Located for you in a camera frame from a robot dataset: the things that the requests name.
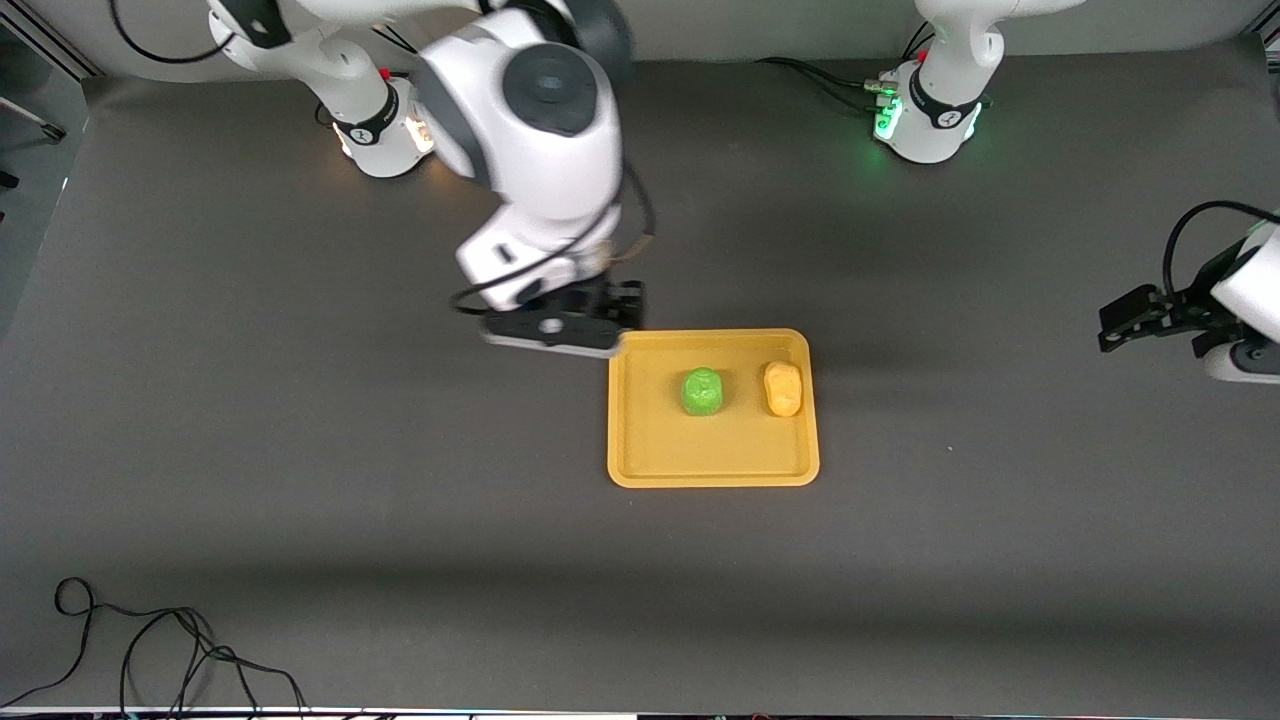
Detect green apple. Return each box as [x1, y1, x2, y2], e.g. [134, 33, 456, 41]
[681, 367, 726, 419]

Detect yellow potato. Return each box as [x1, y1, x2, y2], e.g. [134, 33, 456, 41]
[763, 361, 804, 418]

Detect yellow plastic tray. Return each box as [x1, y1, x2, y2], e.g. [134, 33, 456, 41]
[607, 328, 821, 489]

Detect dark grey table cover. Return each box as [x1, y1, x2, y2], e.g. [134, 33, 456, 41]
[0, 35, 1280, 717]

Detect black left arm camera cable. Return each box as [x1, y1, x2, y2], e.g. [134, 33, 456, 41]
[1163, 200, 1280, 296]

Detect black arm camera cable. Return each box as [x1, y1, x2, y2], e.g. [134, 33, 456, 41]
[1163, 200, 1280, 296]
[110, 0, 657, 317]

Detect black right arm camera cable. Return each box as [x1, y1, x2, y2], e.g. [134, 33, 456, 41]
[110, 0, 657, 317]

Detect black left base cables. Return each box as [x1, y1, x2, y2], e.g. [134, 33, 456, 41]
[755, 25, 936, 113]

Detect black base cables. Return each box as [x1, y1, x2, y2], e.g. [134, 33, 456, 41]
[315, 15, 456, 126]
[755, 25, 936, 113]

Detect black right base cables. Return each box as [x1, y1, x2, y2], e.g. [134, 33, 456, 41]
[315, 15, 456, 126]

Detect loose thin black cable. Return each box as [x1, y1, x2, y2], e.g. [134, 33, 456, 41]
[0, 577, 311, 717]

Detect dark aluminium frame rail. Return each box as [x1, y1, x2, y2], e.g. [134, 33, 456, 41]
[0, 0, 105, 81]

